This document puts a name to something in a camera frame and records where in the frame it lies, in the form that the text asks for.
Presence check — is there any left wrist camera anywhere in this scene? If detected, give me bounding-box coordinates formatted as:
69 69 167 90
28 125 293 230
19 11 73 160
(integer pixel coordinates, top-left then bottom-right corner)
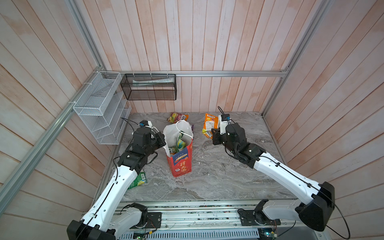
139 120 153 129

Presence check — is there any orange Fox's fruits candy bag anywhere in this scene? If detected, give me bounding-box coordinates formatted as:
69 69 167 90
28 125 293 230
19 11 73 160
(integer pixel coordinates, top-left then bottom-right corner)
167 112 189 124

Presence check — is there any black mesh basket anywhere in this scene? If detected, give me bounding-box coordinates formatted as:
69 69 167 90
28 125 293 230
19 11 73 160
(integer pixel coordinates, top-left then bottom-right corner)
120 73 177 101

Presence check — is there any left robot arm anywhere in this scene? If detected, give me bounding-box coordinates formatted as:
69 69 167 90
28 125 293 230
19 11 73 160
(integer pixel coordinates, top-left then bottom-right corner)
67 121 166 240

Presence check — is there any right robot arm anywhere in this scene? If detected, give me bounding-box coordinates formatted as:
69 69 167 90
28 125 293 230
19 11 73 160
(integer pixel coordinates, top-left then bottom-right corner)
211 123 336 232

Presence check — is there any orange snack packet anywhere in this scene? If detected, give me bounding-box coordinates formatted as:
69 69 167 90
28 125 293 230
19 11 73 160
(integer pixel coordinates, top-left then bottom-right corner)
202 113 219 139

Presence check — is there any red paper gift bag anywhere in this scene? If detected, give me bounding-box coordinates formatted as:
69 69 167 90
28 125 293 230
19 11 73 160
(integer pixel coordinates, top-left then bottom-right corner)
163 120 194 178

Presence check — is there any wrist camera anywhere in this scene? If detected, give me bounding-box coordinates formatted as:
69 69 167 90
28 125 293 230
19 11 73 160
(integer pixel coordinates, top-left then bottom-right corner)
139 120 153 129
219 114 231 135

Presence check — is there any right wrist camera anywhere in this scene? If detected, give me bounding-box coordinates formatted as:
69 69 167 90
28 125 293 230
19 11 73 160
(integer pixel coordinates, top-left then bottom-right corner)
219 114 231 135

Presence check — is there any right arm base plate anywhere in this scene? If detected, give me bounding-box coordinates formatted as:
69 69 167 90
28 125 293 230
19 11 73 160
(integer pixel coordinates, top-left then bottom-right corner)
237 209 281 226

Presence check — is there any white wire shelf rack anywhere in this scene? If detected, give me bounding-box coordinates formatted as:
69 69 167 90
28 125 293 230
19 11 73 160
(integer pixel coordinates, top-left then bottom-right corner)
74 71 132 145

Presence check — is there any aluminium frame rail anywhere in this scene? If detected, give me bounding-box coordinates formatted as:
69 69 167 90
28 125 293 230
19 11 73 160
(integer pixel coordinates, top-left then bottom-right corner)
100 69 288 78

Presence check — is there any green lime snack packet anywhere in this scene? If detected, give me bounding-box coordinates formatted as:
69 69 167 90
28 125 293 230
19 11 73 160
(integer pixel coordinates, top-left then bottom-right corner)
128 171 147 190

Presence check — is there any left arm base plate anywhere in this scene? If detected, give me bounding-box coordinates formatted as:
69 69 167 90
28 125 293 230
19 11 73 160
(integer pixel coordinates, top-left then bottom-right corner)
130 212 162 230

